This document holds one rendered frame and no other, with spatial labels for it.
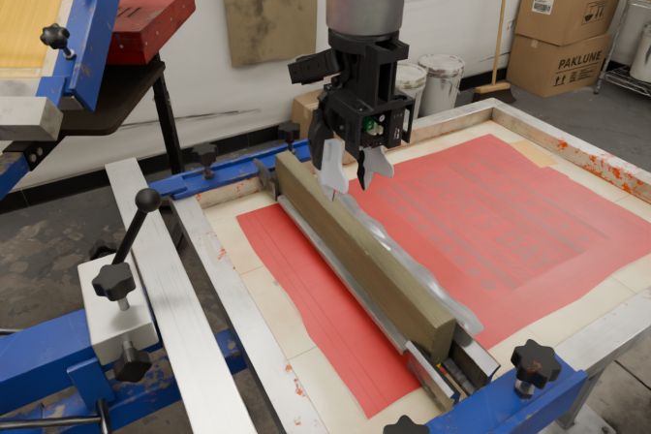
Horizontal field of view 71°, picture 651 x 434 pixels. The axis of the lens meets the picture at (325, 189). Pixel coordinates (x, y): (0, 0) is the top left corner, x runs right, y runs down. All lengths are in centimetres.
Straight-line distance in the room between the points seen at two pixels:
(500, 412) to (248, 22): 230
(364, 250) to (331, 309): 11
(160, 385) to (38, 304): 160
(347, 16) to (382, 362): 40
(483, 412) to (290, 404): 20
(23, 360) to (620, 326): 68
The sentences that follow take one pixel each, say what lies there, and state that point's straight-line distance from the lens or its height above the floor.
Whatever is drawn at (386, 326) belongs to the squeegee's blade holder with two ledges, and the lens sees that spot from 59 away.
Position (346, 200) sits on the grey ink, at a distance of 83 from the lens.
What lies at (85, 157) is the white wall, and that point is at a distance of 272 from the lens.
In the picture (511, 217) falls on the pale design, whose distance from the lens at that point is 86.
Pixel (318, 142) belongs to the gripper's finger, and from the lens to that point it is 52.
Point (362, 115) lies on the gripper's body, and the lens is 45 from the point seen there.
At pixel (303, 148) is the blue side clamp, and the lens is 90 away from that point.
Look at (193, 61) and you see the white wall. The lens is 262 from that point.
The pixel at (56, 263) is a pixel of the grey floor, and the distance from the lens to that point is 240.
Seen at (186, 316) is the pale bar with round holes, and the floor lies 104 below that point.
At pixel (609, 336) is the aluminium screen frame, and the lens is 67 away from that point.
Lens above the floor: 145
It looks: 35 degrees down
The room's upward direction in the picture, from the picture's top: straight up
